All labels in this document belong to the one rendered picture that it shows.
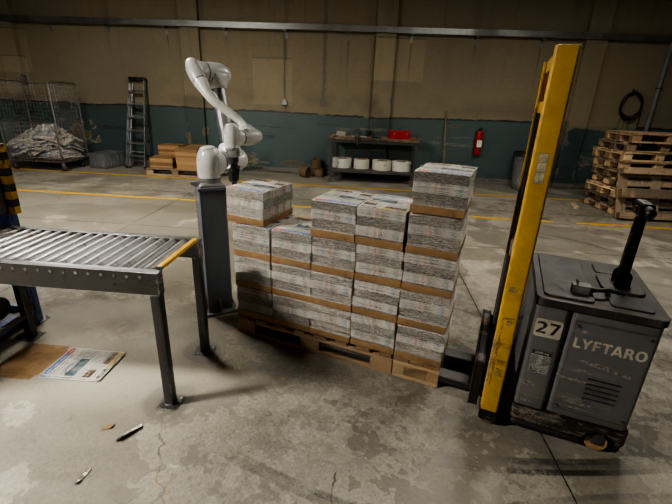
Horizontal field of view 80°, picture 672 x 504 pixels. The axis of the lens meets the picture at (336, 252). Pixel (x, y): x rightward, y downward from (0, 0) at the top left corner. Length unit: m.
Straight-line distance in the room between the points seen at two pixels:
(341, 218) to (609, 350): 1.47
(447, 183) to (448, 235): 0.27
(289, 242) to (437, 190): 0.97
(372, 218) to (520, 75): 7.53
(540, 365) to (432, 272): 0.70
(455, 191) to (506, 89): 7.37
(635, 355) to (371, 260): 1.33
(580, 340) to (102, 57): 10.14
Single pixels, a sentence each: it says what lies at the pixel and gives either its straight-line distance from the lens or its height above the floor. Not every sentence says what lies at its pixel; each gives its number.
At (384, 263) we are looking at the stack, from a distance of 2.35.
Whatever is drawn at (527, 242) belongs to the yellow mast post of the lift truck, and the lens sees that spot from 2.01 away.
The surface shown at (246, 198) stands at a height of 1.00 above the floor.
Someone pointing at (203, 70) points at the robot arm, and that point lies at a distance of 3.12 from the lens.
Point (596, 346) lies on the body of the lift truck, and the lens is 2.27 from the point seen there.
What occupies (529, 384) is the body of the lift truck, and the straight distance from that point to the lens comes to 2.38.
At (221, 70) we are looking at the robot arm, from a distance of 3.20.
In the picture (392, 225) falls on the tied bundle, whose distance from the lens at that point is 2.26.
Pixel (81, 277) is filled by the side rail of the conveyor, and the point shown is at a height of 0.75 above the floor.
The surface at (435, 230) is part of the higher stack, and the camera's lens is 2.22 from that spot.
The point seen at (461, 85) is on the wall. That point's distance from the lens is 9.24.
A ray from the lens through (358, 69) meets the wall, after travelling 9.07.
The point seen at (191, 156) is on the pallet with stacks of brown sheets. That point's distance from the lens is 8.79.
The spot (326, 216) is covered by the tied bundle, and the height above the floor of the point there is 0.97.
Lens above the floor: 1.62
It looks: 21 degrees down
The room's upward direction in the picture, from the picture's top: 2 degrees clockwise
